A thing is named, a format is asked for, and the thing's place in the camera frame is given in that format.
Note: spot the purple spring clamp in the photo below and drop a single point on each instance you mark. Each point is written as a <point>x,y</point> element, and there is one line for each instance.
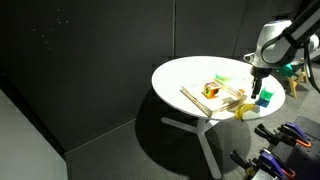
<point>270,163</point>
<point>295,133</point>

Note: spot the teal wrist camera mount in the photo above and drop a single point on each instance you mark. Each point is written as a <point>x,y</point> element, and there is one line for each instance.
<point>286,70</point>

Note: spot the white panel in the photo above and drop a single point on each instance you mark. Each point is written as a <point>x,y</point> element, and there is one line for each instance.
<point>23,146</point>

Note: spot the green cube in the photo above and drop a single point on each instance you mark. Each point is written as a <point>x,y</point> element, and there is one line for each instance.
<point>265,96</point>

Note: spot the wooden chair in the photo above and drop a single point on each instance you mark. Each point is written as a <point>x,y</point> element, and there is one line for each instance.
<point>295,81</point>

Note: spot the wooden slatted tray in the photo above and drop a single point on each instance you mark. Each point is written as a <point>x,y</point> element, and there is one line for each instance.
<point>213,103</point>

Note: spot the white table base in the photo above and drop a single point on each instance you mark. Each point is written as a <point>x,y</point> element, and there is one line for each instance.
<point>203,140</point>

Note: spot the yellow banana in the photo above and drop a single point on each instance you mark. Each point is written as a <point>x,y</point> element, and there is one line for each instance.
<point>242,110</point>

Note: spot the green translucent bowl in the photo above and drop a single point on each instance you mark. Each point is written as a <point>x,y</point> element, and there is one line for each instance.
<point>224,78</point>

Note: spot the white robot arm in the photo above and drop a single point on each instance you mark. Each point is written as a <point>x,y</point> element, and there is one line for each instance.
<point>283,43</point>

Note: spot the colourful fabric toy cube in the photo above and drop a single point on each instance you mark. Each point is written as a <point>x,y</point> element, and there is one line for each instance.
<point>210,90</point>

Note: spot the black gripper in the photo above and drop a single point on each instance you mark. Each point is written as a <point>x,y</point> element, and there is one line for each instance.
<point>261,73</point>

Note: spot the dark perforated board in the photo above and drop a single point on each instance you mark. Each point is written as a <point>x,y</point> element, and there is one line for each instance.
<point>306,163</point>

